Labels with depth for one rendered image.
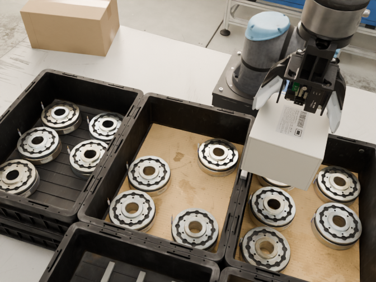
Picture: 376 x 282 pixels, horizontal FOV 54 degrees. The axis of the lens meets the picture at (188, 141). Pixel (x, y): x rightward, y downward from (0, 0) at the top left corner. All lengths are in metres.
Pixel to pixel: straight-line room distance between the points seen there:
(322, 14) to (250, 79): 0.68
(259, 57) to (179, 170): 0.42
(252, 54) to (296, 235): 0.54
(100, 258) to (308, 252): 0.45
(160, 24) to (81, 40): 1.59
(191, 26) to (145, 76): 1.66
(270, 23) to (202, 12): 2.13
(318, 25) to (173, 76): 0.94
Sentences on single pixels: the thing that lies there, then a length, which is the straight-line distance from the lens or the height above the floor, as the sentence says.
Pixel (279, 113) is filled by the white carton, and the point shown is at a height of 1.14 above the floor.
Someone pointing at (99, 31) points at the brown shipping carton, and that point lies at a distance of 1.45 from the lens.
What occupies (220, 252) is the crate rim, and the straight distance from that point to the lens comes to 0.72.
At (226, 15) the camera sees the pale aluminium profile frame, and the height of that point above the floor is 0.15.
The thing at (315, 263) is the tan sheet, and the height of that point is 0.83.
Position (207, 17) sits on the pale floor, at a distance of 3.15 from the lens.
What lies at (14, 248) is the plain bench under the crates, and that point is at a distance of 1.04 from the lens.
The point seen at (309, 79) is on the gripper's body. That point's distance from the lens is 0.55.
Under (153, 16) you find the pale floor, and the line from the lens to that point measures 3.13.
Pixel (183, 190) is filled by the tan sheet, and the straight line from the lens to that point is 0.90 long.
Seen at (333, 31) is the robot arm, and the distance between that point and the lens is 0.52.
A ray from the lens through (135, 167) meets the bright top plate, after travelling 0.91.
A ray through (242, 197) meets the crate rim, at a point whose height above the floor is 0.93.
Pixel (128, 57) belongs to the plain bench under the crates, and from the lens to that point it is 1.50.
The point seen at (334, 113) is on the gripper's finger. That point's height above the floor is 1.17.
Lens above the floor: 1.58
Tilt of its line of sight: 49 degrees down
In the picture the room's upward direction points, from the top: 4 degrees clockwise
